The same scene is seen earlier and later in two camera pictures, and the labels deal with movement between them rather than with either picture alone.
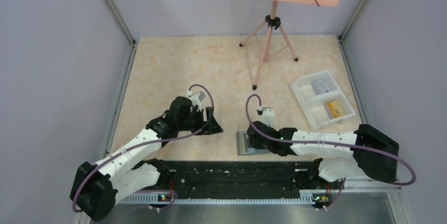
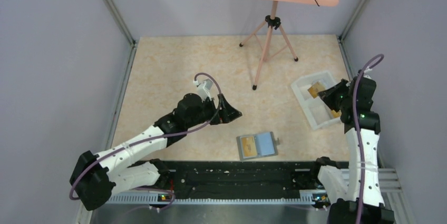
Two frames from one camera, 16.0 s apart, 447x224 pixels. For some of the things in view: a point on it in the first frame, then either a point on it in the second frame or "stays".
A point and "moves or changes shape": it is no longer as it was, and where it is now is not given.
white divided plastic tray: [322, 98] stays
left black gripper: [209, 127] to [228, 114]
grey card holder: [242, 146] moves or changes shape
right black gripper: [252, 143] to [327, 95]
